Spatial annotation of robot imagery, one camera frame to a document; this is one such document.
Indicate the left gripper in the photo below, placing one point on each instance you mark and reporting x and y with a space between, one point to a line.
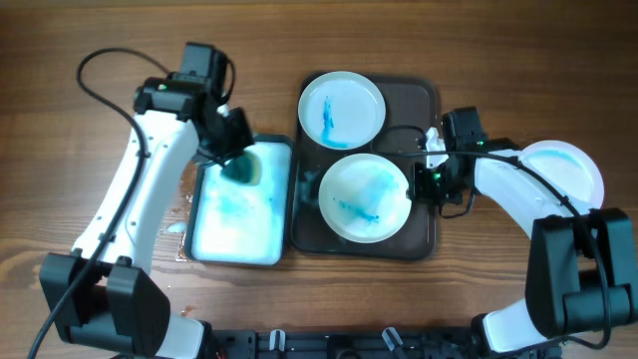
240 139

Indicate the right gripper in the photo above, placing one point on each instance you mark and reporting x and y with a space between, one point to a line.
422 190

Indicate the green yellow sponge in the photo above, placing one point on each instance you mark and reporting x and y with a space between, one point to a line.
245 169

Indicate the white plate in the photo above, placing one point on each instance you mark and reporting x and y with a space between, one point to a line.
568 169
363 198
341 110

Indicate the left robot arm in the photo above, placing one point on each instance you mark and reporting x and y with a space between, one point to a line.
100 294

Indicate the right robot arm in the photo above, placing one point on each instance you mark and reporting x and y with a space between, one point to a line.
581 277

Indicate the dark brown serving tray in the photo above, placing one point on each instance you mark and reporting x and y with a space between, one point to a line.
409 101

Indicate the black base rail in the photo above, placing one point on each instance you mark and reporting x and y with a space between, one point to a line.
390 343

